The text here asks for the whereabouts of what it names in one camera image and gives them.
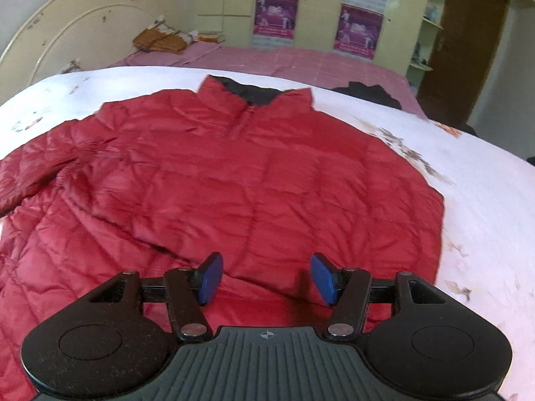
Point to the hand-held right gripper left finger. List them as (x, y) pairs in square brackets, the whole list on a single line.
[(210, 277)]

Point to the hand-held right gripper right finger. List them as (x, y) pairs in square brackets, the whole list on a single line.
[(324, 277)]

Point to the red puffer jacket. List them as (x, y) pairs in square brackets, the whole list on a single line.
[(217, 183)]

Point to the white floral blanket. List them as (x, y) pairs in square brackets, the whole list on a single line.
[(480, 200)]

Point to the black cloth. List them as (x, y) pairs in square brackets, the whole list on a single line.
[(370, 92)]

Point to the pink bedsheet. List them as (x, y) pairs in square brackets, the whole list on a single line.
[(292, 60)]

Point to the orange patterned cloth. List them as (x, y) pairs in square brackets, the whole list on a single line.
[(161, 39)]

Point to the cream wardrobe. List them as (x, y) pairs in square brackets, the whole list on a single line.
[(319, 8)]

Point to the cream corner shelf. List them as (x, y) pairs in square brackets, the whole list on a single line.
[(430, 21)]

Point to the brown wooden door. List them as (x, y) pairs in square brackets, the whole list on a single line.
[(468, 37)]

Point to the cream wooden headboard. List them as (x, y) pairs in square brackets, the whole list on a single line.
[(79, 29)]

